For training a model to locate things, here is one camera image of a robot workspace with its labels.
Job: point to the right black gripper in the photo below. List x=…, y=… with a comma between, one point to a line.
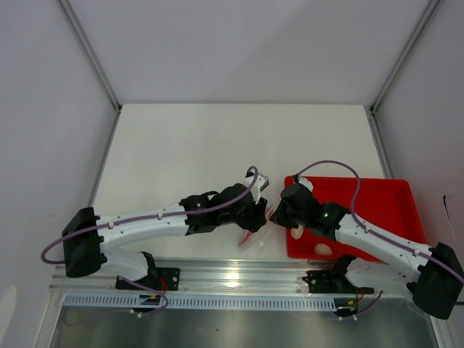
x=278, y=217

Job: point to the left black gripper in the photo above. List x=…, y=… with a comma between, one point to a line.
x=257, y=216

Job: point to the white egg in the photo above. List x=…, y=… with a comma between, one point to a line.
x=322, y=250
x=296, y=233

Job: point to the clear zip top bag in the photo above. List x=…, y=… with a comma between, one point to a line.
x=257, y=239

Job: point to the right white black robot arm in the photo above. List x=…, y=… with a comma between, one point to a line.
x=430, y=276

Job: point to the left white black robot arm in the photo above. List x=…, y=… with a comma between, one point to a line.
x=94, y=243

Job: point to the red plastic tray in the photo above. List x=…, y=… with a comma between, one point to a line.
x=386, y=203

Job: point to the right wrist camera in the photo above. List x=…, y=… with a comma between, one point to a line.
x=303, y=181

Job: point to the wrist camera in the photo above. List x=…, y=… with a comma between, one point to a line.
x=303, y=181
x=257, y=182

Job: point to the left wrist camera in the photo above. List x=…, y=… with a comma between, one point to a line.
x=257, y=182

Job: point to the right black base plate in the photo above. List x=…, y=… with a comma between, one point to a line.
x=325, y=282

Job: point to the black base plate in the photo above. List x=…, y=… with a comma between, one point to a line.
x=325, y=282
x=162, y=279

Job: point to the aluminium mounting rail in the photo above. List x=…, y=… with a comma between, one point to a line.
x=229, y=277

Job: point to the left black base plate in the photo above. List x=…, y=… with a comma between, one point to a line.
x=162, y=279

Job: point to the white slotted cable duct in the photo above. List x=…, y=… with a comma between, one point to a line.
x=208, y=302

